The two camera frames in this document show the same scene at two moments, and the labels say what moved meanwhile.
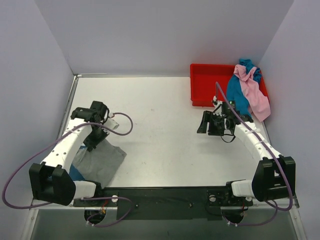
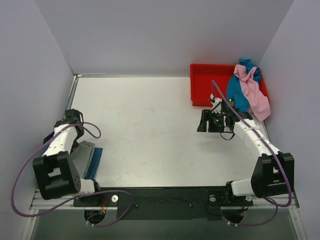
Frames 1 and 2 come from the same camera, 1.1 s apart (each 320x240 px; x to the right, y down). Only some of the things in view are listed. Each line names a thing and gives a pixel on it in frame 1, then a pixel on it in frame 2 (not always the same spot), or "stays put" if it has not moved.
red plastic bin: [203, 79] stays put
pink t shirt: [258, 101] stays put
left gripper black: [94, 140] -> [50, 137]
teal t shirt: [235, 91] stays put
